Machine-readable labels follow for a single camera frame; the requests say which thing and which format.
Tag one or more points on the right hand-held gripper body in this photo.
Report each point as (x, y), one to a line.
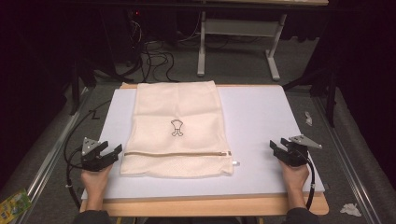
(295, 152)

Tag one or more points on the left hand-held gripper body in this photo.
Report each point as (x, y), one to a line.
(90, 157)

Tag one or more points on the cream mesh laundry bag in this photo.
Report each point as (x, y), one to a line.
(186, 105)

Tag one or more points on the person's left hand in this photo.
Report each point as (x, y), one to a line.
(95, 182)

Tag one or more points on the person's right hand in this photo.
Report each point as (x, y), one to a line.
(294, 179)

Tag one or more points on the white table mat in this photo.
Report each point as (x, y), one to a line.
(258, 124)

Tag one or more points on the small white plastic scrap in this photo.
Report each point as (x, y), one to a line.
(308, 118)

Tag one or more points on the dark metal stand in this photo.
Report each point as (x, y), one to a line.
(330, 93)
(76, 84)

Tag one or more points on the crumpled white paper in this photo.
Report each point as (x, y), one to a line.
(351, 210)

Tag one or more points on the green printed packet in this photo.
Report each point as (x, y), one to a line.
(14, 207)

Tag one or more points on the metal floor rail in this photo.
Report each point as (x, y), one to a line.
(342, 155)
(53, 152)

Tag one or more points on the white metal desk frame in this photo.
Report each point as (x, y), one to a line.
(239, 28)

